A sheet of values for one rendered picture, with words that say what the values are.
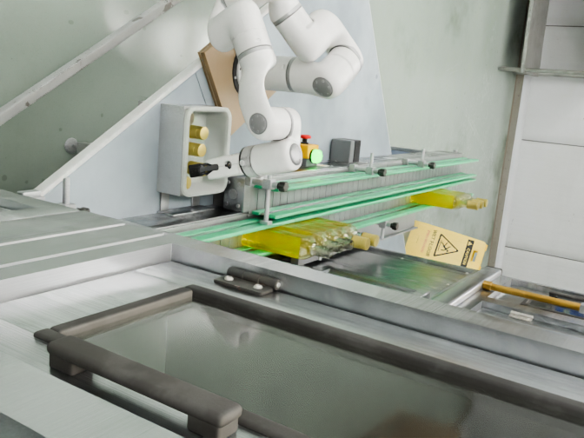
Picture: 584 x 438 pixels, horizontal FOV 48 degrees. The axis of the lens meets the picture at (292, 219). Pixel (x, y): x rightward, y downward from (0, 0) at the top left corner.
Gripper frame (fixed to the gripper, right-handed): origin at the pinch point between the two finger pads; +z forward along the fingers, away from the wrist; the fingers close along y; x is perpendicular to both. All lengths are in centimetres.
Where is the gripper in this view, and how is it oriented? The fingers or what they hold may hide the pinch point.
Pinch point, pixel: (201, 169)
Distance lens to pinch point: 166.5
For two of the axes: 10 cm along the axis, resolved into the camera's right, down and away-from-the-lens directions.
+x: -1.5, -9.8, -0.9
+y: 5.4, -1.6, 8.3
